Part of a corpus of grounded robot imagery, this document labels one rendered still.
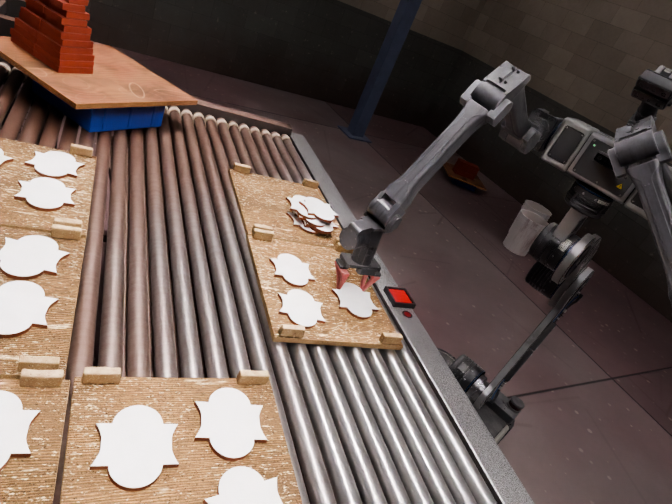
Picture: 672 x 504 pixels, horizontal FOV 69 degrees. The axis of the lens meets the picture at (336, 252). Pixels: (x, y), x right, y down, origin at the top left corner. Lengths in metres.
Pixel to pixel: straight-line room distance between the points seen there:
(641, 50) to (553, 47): 1.10
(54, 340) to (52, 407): 0.14
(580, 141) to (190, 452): 1.44
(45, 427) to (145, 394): 0.16
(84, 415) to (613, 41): 6.41
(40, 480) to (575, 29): 6.81
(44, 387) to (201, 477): 0.29
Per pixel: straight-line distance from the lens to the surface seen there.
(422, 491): 1.04
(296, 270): 1.34
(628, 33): 6.67
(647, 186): 1.26
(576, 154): 1.79
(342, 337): 1.20
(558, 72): 6.97
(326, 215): 1.57
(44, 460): 0.87
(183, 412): 0.93
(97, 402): 0.93
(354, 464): 1.01
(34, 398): 0.93
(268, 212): 1.58
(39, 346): 1.01
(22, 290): 1.10
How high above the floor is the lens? 1.66
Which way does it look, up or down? 28 degrees down
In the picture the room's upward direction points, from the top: 25 degrees clockwise
